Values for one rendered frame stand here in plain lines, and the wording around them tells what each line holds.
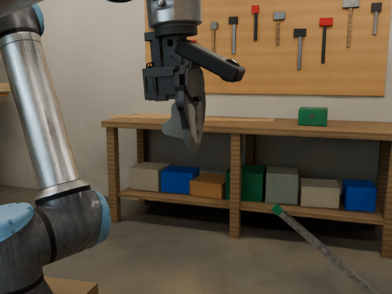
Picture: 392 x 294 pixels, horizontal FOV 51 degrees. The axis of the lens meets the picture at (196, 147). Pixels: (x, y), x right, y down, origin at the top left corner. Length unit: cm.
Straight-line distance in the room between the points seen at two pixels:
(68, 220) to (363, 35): 280
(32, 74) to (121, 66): 277
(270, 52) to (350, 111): 80
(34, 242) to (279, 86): 271
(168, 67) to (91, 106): 347
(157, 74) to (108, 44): 333
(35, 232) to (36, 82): 40
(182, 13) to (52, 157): 62
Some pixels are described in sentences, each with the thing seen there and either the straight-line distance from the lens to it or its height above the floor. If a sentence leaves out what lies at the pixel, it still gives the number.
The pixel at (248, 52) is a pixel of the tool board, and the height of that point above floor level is 139.
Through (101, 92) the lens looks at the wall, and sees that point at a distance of 404.
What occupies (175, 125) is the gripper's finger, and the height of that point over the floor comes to 114.
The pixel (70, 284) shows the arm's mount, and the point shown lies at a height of 63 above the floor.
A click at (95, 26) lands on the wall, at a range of 408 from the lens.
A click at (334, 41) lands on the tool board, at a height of 146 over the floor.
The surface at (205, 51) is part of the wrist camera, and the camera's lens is 66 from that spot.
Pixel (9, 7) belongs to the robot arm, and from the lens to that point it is 90.
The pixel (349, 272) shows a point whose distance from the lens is 233.
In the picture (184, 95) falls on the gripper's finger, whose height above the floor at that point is 119.
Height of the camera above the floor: 123
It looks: 10 degrees down
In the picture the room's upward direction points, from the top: straight up
